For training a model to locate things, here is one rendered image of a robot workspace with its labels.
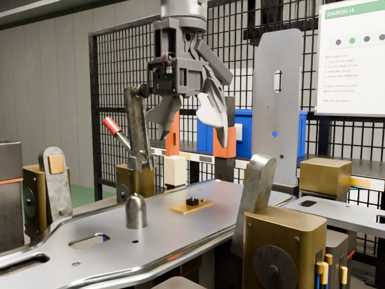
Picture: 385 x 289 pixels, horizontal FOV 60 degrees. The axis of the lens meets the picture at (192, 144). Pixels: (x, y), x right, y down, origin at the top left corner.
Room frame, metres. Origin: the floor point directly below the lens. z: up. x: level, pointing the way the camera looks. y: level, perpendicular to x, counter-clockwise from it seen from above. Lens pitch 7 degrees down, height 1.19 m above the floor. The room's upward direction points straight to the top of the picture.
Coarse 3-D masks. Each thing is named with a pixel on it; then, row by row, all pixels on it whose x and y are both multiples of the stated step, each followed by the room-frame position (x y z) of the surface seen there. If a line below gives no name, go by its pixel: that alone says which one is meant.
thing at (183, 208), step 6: (198, 198) 0.61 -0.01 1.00; (204, 198) 0.61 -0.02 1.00; (180, 204) 0.58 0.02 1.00; (186, 204) 0.57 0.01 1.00; (192, 204) 0.56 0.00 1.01; (198, 204) 0.57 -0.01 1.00; (204, 204) 0.58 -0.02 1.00; (210, 204) 0.58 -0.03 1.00; (174, 210) 0.55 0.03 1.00; (180, 210) 0.54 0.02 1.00; (186, 210) 0.54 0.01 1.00; (192, 210) 0.55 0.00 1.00
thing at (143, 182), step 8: (120, 168) 0.67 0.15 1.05; (144, 168) 0.66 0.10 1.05; (120, 176) 0.67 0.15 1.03; (128, 176) 0.65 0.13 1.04; (136, 176) 0.65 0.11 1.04; (144, 176) 0.66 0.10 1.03; (152, 176) 0.68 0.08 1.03; (120, 184) 0.67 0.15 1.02; (128, 184) 0.65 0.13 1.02; (136, 184) 0.65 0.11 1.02; (144, 184) 0.66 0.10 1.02; (152, 184) 0.68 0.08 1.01; (120, 192) 0.67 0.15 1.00; (128, 192) 0.65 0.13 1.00; (136, 192) 0.65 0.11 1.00; (144, 192) 0.66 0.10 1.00; (152, 192) 0.68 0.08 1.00; (120, 200) 0.67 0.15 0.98
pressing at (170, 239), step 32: (160, 192) 0.65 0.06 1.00; (192, 192) 0.67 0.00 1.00; (224, 192) 0.67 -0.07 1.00; (64, 224) 0.49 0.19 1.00; (96, 224) 0.49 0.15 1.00; (160, 224) 0.49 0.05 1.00; (192, 224) 0.49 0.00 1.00; (224, 224) 0.49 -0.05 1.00; (0, 256) 0.37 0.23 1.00; (32, 256) 0.39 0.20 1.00; (64, 256) 0.38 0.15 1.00; (96, 256) 0.38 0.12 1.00; (128, 256) 0.38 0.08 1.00; (160, 256) 0.38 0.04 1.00; (192, 256) 0.40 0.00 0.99; (0, 288) 0.31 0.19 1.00; (32, 288) 0.31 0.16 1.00; (64, 288) 0.32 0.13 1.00; (96, 288) 0.32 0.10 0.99
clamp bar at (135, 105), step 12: (144, 84) 0.66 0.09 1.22; (132, 96) 0.67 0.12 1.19; (144, 96) 0.66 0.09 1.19; (132, 108) 0.66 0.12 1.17; (144, 108) 0.68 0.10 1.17; (132, 120) 0.66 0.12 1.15; (144, 120) 0.68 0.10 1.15; (132, 132) 0.66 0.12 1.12; (144, 132) 0.68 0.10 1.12; (132, 144) 0.66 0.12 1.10; (144, 144) 0.68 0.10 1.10; (132, 156) 0.66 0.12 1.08; (144, 156) 0.68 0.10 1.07
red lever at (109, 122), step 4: (104, 120) 0.74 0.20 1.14; (108, 120) 0.74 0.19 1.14; (112, 120) 0.74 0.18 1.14; (104, 124) 0.74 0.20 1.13; (108, 124) 0.73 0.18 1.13; (112, 124) 0.73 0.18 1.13; (116, 124) 0.74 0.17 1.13; (108, 128) 0.73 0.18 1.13; (112, 128) 0.72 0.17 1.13; (116, 128) 0.72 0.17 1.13; (112, 132) 0.72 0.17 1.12; (116, 132) 0.72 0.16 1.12; (120, 132) 0.72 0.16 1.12; (116, 136) 0.72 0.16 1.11; (120, 136) 0.71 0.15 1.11; (124, 136) 0.71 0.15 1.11; (120, 140) 0.71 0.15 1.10; (124, 140) 0.70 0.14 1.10; (128, 140) 0.71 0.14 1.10; (124, 144) 0.70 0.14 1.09; (128, 144) 0.69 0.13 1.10; (124, 148) 0.70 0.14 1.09; (128, 148) 0.69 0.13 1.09; (128, 152) 0.69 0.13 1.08; (140, 156) 0.67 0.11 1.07; (144, 160) 0.67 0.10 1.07; (144, 164) 0.67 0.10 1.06
